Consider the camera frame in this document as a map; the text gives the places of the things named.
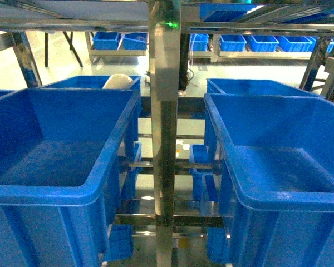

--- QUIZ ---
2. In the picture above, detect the white object in bin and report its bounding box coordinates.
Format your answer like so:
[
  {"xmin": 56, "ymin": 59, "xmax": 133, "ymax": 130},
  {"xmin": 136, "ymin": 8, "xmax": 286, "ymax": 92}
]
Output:
[{"xmin": 102, "ymin": 74, "xmax": 133, "ymax": 90}]

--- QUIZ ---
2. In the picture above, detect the rear right blue bin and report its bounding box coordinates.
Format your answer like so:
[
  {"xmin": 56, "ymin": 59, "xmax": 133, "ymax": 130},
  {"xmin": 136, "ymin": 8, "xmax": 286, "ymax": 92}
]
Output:
[{"xmin": 207, "ymin": 78, "xmax": 323, "ymax": 98}]

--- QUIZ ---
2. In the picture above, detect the blue bin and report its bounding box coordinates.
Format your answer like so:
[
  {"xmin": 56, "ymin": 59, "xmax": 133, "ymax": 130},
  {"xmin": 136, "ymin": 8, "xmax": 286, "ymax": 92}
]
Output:
[
  {"xmin": 0, "ymin": 88, "xmax": 140, "ymax": 266},
  {"xmin": 41, "ymin": 75, "xmax": 143, "ymax": 117},
  {"xmin": 207, "ymin": 78, "xmax": 323, "ymax": 98},
  {"xmin": 204, "ymin": 93, "xmax": 334, "ymax": 266}
]

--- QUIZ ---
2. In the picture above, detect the rear left blue bin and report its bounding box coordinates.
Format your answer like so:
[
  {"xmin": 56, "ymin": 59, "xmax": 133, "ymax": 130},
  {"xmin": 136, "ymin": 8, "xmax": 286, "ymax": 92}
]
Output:
[{"xmin": 41, "ymin": 75, "xmax": 143, "ymax": 117}]

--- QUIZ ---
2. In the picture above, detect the front left blue bin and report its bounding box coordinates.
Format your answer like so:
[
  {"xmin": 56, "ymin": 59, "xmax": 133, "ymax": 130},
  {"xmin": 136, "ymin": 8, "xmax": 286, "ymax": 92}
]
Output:
[{"xmin": 0, "ymin": 88, "xmax": 140, "ymax": 266}]

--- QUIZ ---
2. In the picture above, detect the front right blue bin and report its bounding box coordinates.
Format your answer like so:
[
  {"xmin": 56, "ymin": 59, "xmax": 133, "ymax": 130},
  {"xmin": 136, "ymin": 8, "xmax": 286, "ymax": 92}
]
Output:
[{"xmin": 204, "ymin": 93, "xmax": 334, "ymax": 266}]

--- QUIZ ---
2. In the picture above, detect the steel vertical rack post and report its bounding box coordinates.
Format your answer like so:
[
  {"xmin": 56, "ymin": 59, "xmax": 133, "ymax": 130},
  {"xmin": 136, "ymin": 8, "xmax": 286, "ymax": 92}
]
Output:
[{"xmin": 148, "ymin": 1, "xmax": 181, "ymax": 266}]

